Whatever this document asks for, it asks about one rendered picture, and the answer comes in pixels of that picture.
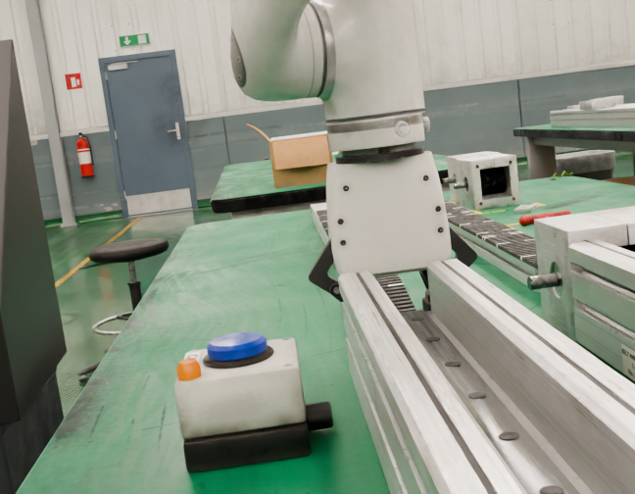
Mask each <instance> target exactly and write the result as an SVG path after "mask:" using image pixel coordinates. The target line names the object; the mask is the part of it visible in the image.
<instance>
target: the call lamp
mask: <svg viewBox="0 0 635 494"><path fill-rule="evenodd" d="M200 376H202V373H201V367H200V365H199V363H198V362H197V360H196V359H185V360H182V361H180V362H179V363H178V366H177V377H178V380H183V381H184V380H192V379H196V378H199V377H200Z"/></svg>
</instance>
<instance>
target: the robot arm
mask: <svg viewBox="0 0 635 494"><path fill-rule="evenodd" d="M230 60H231V66H232V71H233V77H234V79H235V80H236V82H237V84H238V86H239V88H240V89H241V90H242V91H243V93H244V94H245V95H247V96H249V97H251V98H252V99H255V100H259V101H267V102H277V101H289V100H297V99H306V98H314V97H318V98H320V99H321V100H322V103H323V107H324V113H325V120H326V129H327V137H328V146H329V151H330V152H338V151H342V156H340V157H336V158H335V159H336V163H331V164H327V172H326V208H327V222H328V235H329V240H328V242H327V243H326V245H325V247H324V248H323V250H322V251H321V253H320V255H319V256H318V258H317V260H316V262H315V263H314V265H313V266H312V268H311V270H310V271H309V273H308V278H309V281H310V282H311V283H313V284H314V285H316V286H318V287H319V288H321V289H323V290H324V291H326V292H328V293H330V294H331V295H332V296H333V297H335V298H336V299H337V300H339V301H340V302H344V301H343V299H342V296H341V294H340V290H339V282H338V280H336V279H334V278H333V277H331V276H330V275H328V274H327V272H328V270H329V269H330V267H331V265H332V264H333V266H334V267H335V268H336V269H337V272H338V273H339V274H340V275H341V273H349V272H363V271H369V272H371V273H372V275H373V276H382V275H389V274H396V273H404V272H417V271H418V272H419V274H420V276H421V279H422V281H423V283H424V285H425V288H426V291H425V296H424V298H423V299H422V306H423V309H424V310H425V311H431V304H430V295H429V285H428V276H427V267H426V266H427V265H428V264H429V263H430V262H436V261H439V262H443V260H450V259H451V254H452V250H453V251H454V252H455V254H456V256H455V258H454V259H457V260H459V261H460V262H462V263H463V264H464V265H466V266H467V267H470V266H471V265H472V264H473V263H474V262H475V261H476V259H477V254H476V252H475V251H474V250H473V249H472V248H471V247H470V246H468V245H467V244H466V243H465V242H464V241H463V240H462V239H461V238H460V237H459V236H458V235H457V234H456V233H455V232H454V231H453V230H452V229H451V228H450V227H449V224H448V218H447V213H446V207H445V202H444V197H443V192H442V187H441V183H440V179H439V175H438V172H437V168H436V165H435V162H434V158H433V156H432V153H431V152H430V151H424V149H423V147H416V142H419V141H423V140H425V138H424V133H425V132H429V130H430V121H429V118H428V117H422V113H425V111H423V110H425V107H424V97H423V88H422V78H421V69H420V59H419V51H418V41H417V32H416V22H415V4H414V0H234V6H233V15H232V26H231V36H230ZM416 111H417V112H416ZM330 122H332V123H330Z"/></svg>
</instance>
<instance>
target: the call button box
mask: <svg viewBox="0 0 635 494"><path fill-rule="evenodd" d="M267 345H268V348H267V349H266V351H264V352H262V353H260V354H258V355H255V356H252V357H248V358H243V359H237V360H228V361H219V360H212V359H210V358H209V357H208V353H207V349H202V350H192V351H189V352H187V353H186V354H185V357H184V359H183V360H185V359H196V360H197V362H198V363H199V365H200V367H201V373H202V376H200V377H199V378H196V379H192V380H184V381H183V380H178V378H177V380H176V383H175V386H174V393H175V399H176V405H177V411H178V418H179V424H180V430H181V435H182V436H183V438H184V443H183V451H184V458H185V463H186V468H187V470H188V471H189V472H194V471H201V470H208V469H221V468H228V467H235V466H242V465H249V464H255V463H262V462H269V461H276V460H283V459H290V458H297V457H304V456H309V455H311V452H312V449H311V441H310V434H309V431H312V430H319V429H326V428H332V426H333V419H332V412H331V406H330V403H328V401H326V402H319V403H312V404H306V405H305V397H304V390H303V382H302V376H301V368H300V361H299V354H298V347H297V341H296V340H295V338H292V337H284V338H280V339H273V340H267Z"/></svg>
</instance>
